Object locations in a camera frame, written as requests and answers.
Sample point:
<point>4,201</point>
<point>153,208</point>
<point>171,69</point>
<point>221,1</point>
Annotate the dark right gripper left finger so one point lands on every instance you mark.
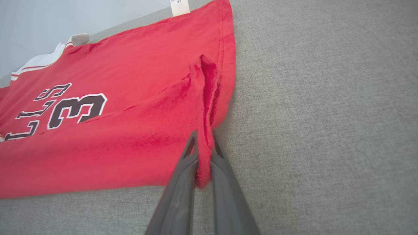
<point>178,202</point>

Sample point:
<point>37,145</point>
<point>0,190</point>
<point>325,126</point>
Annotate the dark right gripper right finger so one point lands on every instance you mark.
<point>228,202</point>

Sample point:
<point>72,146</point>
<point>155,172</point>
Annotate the red white numbered jersey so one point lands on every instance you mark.
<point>114,147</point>

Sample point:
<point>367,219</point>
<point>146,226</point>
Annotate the grey fabric sofa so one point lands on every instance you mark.
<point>326,130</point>

